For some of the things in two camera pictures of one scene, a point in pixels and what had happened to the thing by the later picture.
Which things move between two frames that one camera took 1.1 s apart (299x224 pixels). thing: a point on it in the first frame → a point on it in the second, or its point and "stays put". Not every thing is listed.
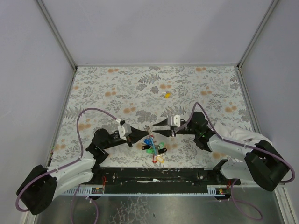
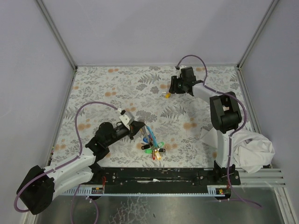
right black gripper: (171, 129) → (174, 84)
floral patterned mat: (102, 97) stays put
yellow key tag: (168, 94) stays put
